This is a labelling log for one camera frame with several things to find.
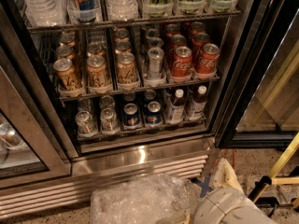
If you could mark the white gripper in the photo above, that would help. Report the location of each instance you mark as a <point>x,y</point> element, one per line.
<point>209,206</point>

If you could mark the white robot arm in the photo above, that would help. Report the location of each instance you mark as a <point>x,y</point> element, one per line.
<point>250,214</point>

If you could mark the front right blue can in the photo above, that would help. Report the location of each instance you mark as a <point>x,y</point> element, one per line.
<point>153,113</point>

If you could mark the front left blue can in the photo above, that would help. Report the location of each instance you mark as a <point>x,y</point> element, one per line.
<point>131,115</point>

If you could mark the front right red cola can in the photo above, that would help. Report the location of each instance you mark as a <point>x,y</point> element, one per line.
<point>207,59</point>

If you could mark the red cola can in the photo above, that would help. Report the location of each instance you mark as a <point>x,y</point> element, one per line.
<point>207,59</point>
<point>182,59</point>

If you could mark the front left red cola can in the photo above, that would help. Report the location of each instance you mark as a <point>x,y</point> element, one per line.
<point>182,59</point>

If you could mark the front left silver can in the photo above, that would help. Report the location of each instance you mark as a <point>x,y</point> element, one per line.
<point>86,124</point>

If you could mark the front right orange can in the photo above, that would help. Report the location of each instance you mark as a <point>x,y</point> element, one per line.
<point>126,68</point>

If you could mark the silver slim can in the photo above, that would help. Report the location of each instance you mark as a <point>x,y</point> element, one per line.
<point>155,63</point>

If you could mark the stainless steel fridge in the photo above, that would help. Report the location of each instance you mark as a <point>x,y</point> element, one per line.
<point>82,98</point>

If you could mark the second row right cola can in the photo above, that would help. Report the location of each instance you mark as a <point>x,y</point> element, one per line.
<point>199,40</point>

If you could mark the second row cola can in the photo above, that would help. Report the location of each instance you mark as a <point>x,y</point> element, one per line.
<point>177,41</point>
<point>199,40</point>

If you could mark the second row left cola can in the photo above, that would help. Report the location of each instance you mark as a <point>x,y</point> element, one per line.
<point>177,41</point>

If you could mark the front middle orange can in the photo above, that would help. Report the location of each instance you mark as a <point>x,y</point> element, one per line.
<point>96,67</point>

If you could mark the second row right orange can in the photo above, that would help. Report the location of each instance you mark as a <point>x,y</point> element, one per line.
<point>122,46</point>

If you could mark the closed glass fridge door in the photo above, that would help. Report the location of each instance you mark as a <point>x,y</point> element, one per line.
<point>32,152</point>

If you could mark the front left orange can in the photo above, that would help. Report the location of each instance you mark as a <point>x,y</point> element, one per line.
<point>67,74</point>

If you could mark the second row left orange can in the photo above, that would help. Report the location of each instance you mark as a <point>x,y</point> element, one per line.
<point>65,51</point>

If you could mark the open glass fridge door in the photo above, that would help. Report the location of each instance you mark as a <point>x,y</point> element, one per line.
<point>260,106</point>

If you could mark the blue energy drink can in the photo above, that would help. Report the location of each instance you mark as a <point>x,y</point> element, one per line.
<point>85,10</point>

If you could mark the blue tape cross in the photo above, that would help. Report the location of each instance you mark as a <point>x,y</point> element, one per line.
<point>203,184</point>

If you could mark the clear bubble wrap bundle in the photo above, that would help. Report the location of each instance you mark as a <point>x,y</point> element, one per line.
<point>145,200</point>

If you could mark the left dark juice bottle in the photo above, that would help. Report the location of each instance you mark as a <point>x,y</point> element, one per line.
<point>175,108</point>

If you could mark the dark juice bottle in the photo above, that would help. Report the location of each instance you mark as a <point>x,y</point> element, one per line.
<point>175,108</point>
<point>195,106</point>

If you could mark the right dark juice bottle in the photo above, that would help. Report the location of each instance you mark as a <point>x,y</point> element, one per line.
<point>195,106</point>

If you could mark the yellow black cart frame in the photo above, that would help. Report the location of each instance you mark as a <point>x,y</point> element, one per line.
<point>273,179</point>

